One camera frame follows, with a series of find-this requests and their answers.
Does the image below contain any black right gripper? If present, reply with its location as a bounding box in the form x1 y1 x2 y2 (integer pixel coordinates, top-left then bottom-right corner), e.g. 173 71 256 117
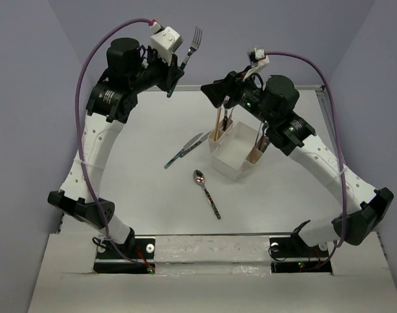
201 65 276 127

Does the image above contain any teal-handled fork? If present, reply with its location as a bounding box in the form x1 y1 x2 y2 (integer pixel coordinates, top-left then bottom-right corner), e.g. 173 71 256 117
179 26 203 71

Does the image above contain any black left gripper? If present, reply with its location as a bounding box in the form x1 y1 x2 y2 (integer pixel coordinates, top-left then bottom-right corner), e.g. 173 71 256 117
129 44 184 93

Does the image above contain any orange chopstick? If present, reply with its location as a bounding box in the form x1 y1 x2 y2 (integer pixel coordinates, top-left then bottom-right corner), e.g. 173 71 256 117
213 109 221 141
213 109 222 141

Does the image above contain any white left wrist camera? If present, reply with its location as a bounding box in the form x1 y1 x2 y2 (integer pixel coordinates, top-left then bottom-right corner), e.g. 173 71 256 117
151 27 183 65

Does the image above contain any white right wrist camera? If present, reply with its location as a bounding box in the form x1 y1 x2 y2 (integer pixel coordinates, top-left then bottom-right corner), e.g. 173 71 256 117
243 47 270 81

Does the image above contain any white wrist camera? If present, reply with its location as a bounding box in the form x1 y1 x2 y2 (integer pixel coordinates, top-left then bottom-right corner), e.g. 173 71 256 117
151 27 183 65
243 47 270 81

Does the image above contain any white chopstick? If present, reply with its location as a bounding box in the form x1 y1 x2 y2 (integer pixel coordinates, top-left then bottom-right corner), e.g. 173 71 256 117
214 108 223 141

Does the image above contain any pink-handled knife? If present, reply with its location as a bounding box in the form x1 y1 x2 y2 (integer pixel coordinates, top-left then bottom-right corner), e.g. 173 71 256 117
254 122 264 151

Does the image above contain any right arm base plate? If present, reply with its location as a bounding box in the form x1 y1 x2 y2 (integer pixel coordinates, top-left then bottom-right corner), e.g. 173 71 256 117
268 237 333 274

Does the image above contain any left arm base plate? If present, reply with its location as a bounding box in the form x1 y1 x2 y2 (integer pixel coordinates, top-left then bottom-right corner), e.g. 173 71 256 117
91 235 156 275

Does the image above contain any black-handled spoon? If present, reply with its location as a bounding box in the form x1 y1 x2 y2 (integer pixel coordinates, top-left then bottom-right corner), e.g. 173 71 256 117
193 170 222 220

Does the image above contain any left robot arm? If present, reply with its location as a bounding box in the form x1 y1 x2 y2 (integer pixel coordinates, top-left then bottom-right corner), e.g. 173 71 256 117
48 31 184 258

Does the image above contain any black-handled fork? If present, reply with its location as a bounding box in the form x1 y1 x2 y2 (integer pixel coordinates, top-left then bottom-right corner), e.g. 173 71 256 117
222 108 228 131

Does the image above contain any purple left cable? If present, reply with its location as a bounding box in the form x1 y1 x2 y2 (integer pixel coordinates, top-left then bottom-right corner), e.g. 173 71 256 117
76 18 153 271

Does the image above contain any teal-handled knife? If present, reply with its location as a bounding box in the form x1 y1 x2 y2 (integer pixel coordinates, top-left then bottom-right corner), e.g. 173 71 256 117
164 132 203 169

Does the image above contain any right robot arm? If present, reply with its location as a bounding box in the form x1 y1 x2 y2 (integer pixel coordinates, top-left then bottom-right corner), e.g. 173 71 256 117
200 71 394 256

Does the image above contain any white utensil caddy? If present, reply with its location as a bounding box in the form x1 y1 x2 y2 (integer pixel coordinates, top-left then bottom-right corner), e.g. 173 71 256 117
207 121 264 181

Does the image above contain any pink-handled fork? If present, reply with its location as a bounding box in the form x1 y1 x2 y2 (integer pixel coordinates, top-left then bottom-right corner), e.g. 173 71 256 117
226 107 235 130

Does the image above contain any black-handled knife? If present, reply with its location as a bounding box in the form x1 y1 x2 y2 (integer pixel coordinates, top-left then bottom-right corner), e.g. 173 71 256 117
181 131 211 158

